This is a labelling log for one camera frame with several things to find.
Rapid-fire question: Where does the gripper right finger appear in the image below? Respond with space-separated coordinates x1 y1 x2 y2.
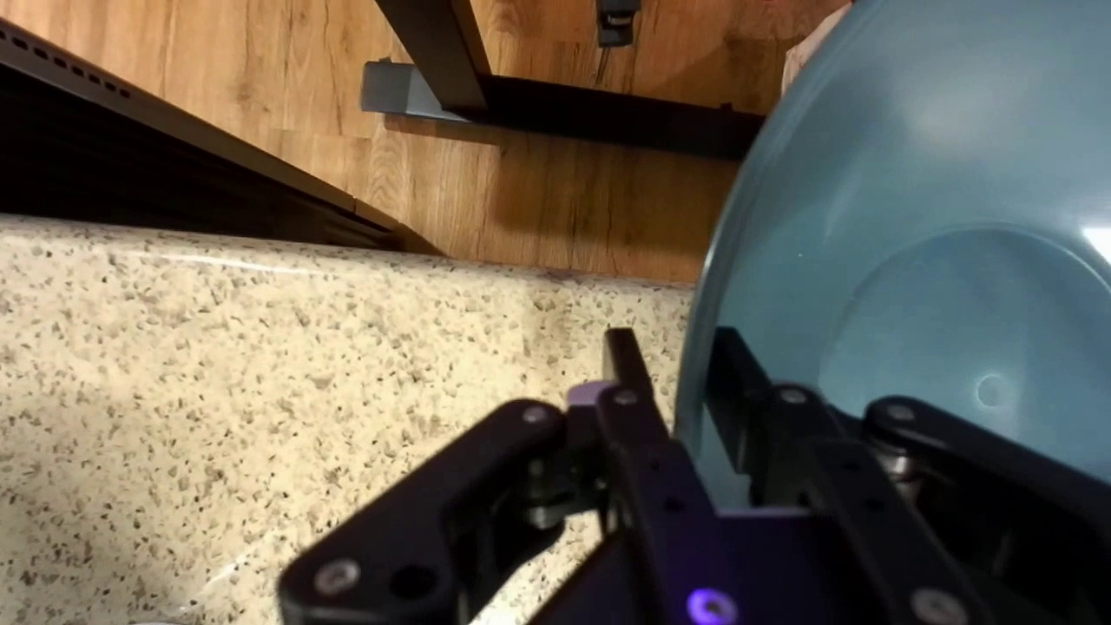
705 326 1111 625

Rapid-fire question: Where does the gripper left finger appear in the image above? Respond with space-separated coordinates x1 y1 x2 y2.
278 327 740 625

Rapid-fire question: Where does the blue bowl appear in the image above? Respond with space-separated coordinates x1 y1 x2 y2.
675 0 1111 513

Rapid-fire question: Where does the black vented appliance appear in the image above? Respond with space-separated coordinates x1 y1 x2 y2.
0 21 445 258

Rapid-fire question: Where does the small black plug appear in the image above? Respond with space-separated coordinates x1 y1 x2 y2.
595 0 643 49

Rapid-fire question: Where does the black metal table frame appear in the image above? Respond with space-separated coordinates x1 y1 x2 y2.
359 0 768 162

